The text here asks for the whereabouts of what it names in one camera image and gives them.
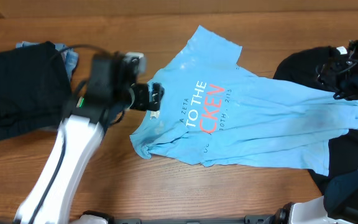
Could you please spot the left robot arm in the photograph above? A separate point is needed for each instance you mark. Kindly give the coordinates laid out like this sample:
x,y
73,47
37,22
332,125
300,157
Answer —
x,y
96,104

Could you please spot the folded blue denim garment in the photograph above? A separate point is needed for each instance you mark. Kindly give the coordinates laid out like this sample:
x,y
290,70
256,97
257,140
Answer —
x,y
70,57

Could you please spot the light blue printed t-shirt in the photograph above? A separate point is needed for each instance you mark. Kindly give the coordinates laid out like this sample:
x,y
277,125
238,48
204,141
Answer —
x,y
214,112

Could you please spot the folded black garment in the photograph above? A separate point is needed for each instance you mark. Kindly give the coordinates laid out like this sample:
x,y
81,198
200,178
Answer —
x,y
34,86

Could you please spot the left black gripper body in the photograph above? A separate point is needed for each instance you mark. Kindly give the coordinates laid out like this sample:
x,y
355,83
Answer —
x,y
138,103

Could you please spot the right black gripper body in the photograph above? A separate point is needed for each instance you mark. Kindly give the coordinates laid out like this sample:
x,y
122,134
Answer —
x,y
336,76

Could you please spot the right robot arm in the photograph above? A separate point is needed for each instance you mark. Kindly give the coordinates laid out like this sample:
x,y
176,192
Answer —
x,y
339,203

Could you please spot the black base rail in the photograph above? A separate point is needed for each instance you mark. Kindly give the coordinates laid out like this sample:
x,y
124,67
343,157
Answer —
x,y
92,217

